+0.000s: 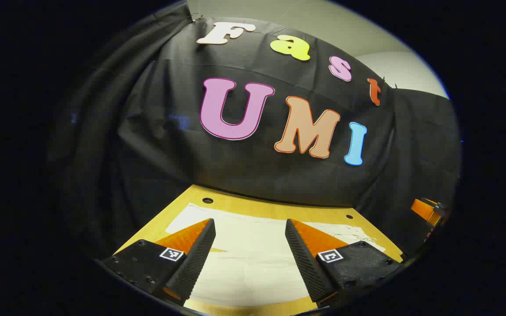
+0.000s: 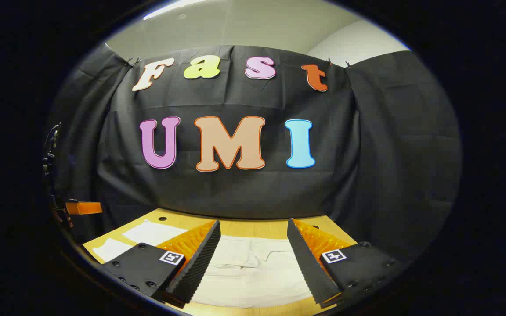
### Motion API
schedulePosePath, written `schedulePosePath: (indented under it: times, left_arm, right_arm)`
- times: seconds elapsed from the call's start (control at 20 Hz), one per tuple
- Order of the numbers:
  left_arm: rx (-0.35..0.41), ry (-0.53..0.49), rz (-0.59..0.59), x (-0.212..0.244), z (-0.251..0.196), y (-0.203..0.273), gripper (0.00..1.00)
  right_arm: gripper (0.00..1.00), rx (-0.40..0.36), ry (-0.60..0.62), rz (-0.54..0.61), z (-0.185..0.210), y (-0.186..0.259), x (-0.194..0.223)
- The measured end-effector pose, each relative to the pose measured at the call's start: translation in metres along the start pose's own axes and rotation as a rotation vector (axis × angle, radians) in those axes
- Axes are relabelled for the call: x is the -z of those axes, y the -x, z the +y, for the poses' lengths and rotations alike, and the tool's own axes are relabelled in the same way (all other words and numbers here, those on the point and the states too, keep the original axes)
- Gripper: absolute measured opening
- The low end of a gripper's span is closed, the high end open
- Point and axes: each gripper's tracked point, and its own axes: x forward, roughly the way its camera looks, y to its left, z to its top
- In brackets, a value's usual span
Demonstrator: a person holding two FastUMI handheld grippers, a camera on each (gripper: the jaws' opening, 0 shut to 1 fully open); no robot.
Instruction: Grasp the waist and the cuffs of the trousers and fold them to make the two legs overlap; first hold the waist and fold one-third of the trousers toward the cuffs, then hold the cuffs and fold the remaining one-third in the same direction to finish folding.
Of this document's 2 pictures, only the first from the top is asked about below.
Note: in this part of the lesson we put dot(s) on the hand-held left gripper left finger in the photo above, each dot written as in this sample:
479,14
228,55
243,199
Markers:
196,256

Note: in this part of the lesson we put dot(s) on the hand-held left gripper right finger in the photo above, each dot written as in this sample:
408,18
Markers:
308,259

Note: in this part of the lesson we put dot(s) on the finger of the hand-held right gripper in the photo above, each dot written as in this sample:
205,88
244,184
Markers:
424,210

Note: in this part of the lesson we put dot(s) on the white jeans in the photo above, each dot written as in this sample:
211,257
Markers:
253,256

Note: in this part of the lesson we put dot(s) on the black backdrop cloth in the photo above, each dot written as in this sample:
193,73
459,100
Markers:
253,175

